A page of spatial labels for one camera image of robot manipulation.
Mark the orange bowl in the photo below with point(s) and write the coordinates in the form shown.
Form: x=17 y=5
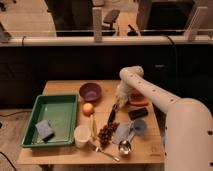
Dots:
x=135 y=94

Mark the blue plastic cup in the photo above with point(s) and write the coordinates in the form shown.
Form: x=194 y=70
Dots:
x=139 y=126

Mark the banana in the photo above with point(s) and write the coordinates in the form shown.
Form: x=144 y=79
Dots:
x=93 y=127

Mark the metal measuring scoop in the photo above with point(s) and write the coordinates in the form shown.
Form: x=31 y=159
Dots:
x=124 y=146

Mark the green plastic tray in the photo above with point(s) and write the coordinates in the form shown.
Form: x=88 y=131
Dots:
x=60 y=111

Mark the white cup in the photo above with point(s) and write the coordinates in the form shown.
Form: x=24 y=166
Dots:
x=82 y=135

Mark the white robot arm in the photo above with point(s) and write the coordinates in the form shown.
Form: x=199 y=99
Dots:
x=188 y=126

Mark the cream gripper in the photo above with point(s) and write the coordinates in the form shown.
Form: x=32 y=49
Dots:
x=121 y=101

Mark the bunch of red grapes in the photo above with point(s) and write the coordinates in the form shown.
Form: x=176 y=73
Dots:
x=106 y=133

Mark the white railing ledge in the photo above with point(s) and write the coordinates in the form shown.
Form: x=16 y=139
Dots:
x=105 y=41

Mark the grey blue cloth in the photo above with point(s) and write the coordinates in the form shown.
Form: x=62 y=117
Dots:
x=123 y=132

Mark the orange carrot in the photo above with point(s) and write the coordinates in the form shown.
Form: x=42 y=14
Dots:
x=139 y=103

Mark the blue sponge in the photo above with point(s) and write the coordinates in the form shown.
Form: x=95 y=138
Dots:
x=44 y=130

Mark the wooden table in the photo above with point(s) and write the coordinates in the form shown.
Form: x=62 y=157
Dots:
x=146 y=149

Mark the black rectangular block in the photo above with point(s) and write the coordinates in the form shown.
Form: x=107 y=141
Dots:
x=134 y=114

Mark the office chair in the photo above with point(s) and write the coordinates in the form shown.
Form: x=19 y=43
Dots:
x=108 y=21

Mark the black handled brush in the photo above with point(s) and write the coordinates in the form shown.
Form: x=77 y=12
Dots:
x=112 y=114

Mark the orange fruit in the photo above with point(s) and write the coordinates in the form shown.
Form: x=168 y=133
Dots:
x=88 y=109

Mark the purple bowl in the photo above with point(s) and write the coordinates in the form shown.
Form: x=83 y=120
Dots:
x=90 y=92

